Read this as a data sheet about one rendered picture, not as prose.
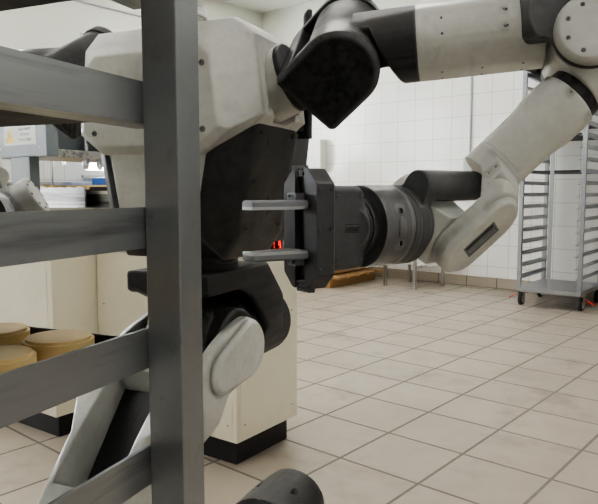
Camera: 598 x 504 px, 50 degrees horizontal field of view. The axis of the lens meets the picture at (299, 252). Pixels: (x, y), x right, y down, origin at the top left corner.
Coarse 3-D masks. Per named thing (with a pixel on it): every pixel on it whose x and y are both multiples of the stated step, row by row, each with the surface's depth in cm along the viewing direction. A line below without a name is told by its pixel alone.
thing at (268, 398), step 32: (96, 256) 242; (128, 256) 231; (288, 288) 226; (128, 320) 234; (288, 352) 228; (256, 384) 214; (288, 384) 229; (224, 416) 210; (256, 416) 215; (288, 416) 231; (224, 448) 215; (256, 448) 221
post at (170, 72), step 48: (144, 0) 45; (192, 0) 46; (144, 48) 46; (192, 48) 47; (144, 96) 46; (192, 96) 47; (144, 144) 47; (192, 144) 47; (192, 192) 47; (192, 240) 48; (192, 288) 48; (192, 336) 48; (192, 384) 48; (192, 432) 49; (192, 480) 49
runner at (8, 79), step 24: (0, 48) 35; (0, 72) 35; (24, 72) 36; (48, 72) 38; (72, 72) 40; (96, 72) 42; (0, 96) 35; (24, 96) 37; (48, 96) 38; (72, 96) 40; (96, 96) 42; (120, 96) 44; (96, 120) 44; (120, 120) 44
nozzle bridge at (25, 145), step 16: (0, 128) 238; (16, 128) 232; (32, 128) 227; (48, 128) 223; (0, 144) 239; (16, 144) 233; (32, 144) 227; (48, 144) 223; (64, 144) 238; (80, 144) 244; (16, 160) 234; (32, 160) 230; (48, 160) 256; (64, 160) 256; (80, 160) 256; (16, 176) 235; (32, 176) 231
